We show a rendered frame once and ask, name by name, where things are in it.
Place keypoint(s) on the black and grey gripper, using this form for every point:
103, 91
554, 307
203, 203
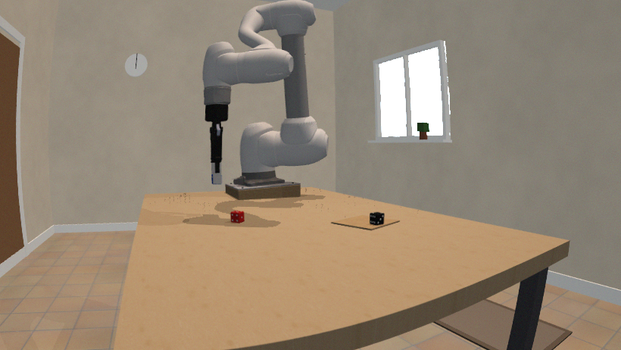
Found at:
216, 113

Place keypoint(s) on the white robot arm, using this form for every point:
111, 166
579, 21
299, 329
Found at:
299, 142

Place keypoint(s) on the red die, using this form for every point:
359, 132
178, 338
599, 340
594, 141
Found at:
237, 216

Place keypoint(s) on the black die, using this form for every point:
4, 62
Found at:
376, 218

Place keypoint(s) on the brown mat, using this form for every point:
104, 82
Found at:
363, 222

